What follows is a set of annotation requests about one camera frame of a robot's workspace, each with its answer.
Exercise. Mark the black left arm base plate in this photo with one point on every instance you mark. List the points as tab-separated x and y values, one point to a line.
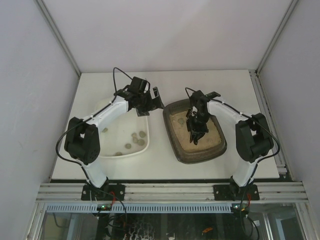
107	192

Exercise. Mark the black slotted litter scoop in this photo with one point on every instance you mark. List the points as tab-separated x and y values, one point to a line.
191	119

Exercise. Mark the white plastic waste tray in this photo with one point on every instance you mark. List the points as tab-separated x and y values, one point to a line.
121	123

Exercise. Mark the right aluminium corner post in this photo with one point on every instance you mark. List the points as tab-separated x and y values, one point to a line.
277	34

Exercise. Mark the slotted grey cable duct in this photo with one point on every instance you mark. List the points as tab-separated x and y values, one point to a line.
140	208

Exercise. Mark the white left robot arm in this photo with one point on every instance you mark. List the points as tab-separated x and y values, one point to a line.
82	137

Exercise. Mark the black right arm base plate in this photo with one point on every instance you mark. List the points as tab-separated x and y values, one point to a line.
232	192

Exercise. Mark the brown translucent litter box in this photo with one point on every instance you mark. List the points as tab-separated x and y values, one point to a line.
188	157

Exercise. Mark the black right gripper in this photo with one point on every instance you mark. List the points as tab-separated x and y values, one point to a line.
196	127

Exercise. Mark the aluminium front frame rail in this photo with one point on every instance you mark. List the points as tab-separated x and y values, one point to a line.
269	193

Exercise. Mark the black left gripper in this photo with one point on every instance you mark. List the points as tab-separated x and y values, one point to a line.
152	103

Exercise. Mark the left aluminium corner post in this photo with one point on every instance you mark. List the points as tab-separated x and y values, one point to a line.
47	16

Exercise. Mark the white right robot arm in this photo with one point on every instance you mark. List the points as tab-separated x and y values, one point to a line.
253	139

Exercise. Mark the aluminium corner post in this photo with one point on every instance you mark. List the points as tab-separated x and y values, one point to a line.
47	16
277	34

